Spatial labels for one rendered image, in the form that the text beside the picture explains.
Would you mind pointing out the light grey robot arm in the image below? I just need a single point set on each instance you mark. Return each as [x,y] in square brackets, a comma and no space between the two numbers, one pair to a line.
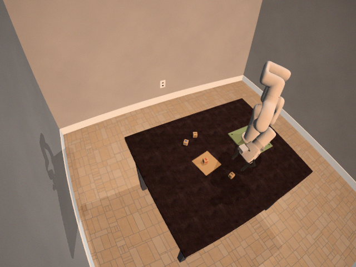
[273,77]

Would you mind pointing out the orange flat mat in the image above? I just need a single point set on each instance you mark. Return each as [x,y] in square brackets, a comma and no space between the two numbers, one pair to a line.
[208,167]

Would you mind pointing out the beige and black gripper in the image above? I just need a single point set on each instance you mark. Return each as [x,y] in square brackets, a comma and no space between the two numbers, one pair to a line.
[248,156]

